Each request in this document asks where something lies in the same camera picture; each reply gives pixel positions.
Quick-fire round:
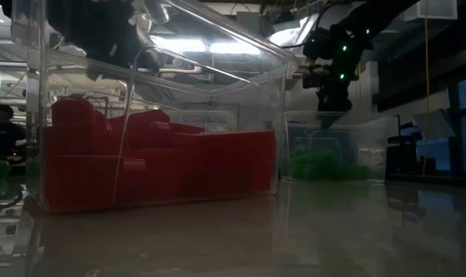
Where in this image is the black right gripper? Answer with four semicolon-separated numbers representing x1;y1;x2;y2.
301;25;361;130

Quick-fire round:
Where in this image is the large red toy block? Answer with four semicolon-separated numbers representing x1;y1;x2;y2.
186;130;276;165

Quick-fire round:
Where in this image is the long green toy block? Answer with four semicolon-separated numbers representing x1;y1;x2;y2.
25;157;42;179

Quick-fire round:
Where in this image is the clear plastic bin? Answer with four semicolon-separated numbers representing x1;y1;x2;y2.
10;0;298;213
281;110;391;183
167;108;240;134

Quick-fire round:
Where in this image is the ceiling light panel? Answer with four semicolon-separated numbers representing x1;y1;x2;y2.
150;36;261;55

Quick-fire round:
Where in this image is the person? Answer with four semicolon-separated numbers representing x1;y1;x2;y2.
0;103;27;161

